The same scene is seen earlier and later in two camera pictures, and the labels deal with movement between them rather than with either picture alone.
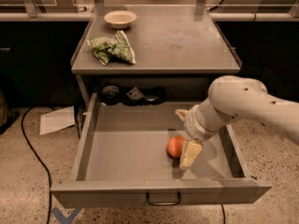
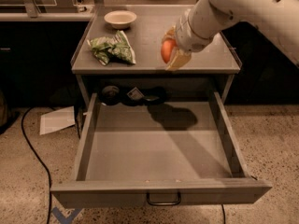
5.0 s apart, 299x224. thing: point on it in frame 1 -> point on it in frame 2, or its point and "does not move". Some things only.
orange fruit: x=175 y=145 -> x=167 y=49
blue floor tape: x=61 y=218 does not move
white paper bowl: x=120 y=19 does not move
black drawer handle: x=165 y=203 does not move
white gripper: x=192 y=124 -> x=188 y=36
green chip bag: x=116 y=48 does not move
